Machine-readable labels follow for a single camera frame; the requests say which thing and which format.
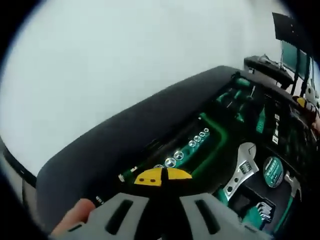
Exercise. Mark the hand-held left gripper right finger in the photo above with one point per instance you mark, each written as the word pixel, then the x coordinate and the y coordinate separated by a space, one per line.
pixel 188 210

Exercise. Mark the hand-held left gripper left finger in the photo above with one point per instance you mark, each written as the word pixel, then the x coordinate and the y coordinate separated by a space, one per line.
pixel 138 210

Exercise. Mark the green utility knife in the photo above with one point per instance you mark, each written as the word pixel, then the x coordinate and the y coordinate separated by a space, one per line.
pixel 260 120

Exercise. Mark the black toolbox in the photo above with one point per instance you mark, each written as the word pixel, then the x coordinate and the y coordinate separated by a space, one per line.
pixel 250 200

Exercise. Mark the silver adjustable wrench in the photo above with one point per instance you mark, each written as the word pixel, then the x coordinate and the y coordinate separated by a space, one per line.
pixel 240 173

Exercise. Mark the green hex key set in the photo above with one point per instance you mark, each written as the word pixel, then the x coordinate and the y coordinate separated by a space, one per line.
pixel 265 211

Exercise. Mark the green angled tool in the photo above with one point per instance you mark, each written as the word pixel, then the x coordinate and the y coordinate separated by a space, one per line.
pixel 220 130

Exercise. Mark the person's left hand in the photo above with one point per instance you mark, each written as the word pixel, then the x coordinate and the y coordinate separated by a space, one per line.
pixel 75 215

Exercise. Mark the black desk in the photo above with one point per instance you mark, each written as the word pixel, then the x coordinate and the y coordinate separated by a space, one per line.
pixel 265 70

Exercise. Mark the large black monitor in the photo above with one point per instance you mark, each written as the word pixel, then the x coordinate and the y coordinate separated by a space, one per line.
pixel 285 25

